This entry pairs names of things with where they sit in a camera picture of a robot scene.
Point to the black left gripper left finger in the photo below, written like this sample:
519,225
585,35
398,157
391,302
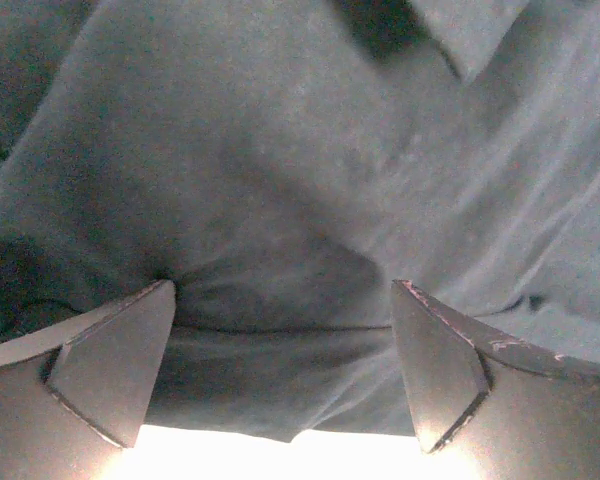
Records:
74,395

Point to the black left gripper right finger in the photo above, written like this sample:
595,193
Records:
488,405

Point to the black t shirt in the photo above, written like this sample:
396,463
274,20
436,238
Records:
282,162

